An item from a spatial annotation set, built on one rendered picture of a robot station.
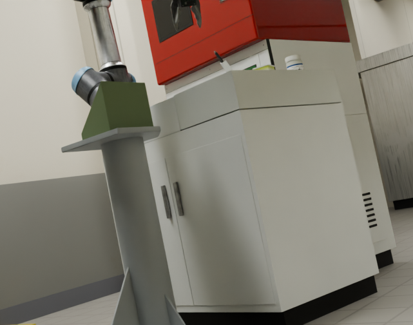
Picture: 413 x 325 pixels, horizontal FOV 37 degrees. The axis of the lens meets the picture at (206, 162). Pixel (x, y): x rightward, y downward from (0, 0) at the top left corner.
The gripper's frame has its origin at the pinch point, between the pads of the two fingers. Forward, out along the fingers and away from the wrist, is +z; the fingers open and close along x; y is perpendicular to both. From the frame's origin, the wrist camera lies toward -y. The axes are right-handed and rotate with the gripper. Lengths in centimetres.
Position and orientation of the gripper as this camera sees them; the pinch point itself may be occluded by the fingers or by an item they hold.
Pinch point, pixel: (187, 26)
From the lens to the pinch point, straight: 242.1
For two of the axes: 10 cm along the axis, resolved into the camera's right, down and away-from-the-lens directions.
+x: 9.7, -1.9, 1.4
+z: 1.2, 9.2, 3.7
